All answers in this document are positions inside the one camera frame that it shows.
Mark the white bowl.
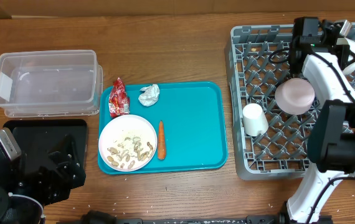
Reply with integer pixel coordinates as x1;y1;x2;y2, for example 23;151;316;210
335;38;355;75

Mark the pink bowl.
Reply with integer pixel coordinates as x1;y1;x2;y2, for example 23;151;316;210
275;78;315;115

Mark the red snack wrapper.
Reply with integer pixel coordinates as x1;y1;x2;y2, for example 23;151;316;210
108;78;130;118

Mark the cream plastic cup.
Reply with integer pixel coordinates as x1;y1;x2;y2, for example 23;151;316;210
242;103;268;137

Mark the white tissue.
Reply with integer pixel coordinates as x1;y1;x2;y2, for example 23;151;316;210
138;84;160;107

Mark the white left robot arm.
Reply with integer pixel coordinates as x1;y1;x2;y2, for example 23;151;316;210
0;135;85;223

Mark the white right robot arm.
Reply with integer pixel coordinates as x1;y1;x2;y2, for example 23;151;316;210
283;17;355;223

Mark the black tray bin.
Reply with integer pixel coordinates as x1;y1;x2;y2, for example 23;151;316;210
3;119;88;167

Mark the pink plate with food scraps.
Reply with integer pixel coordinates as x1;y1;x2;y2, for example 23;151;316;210
98;114;158;172

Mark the grey plastic dish rack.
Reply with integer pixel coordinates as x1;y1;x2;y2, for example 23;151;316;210
226;22;355;180

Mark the clear plastic bin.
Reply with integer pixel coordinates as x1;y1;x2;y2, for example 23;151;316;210
0;50;103;118

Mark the orange carrot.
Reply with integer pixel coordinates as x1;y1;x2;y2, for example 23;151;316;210
158;121;166;160

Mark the teal plastic tray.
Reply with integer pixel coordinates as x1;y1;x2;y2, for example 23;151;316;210
97;81;229;175

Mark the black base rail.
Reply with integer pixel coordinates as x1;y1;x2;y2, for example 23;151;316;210
55;210;334;224

